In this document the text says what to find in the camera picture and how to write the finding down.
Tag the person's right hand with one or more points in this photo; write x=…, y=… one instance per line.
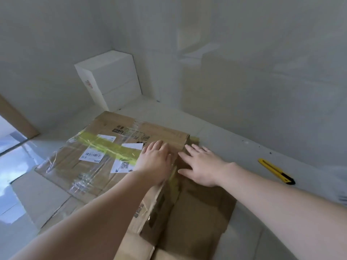
x=208, y=169

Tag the yellow utility knife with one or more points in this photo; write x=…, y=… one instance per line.
x=275, y=170

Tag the person's right middle finger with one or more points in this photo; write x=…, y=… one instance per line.
x=193, y=151

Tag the person's left thumb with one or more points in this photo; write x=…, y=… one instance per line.
x=172, y=163

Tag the person's right thumb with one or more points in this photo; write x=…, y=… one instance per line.
x=185, y=173

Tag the dark brown cardboard sheet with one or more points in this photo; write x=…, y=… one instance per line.
x=200, y=213

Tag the person's right little finger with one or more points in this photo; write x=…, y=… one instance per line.
x=209, y=151

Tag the brown wooden door frame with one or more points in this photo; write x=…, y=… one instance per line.
x=16, y=119

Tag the white box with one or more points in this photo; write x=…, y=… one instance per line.
x=113, y=75

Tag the person's left forearm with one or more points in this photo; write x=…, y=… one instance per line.
x=89, y=227

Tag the person's left hand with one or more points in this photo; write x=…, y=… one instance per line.
x=154, y=163

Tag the person's right forearm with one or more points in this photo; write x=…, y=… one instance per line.
x=284, y=211

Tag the taped brown cardboard box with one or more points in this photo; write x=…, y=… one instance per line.
x=108, y=125

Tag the light brown cardboard sheet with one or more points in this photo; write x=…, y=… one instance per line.
x=63, y=211

